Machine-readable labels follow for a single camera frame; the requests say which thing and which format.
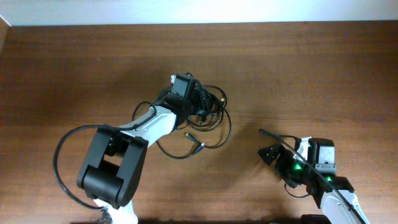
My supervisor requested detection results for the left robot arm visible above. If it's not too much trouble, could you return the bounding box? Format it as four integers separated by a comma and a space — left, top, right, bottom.
76, 74, 207, 223

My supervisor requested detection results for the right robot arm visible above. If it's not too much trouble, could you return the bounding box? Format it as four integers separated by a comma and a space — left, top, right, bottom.
258, 137, 369, 224

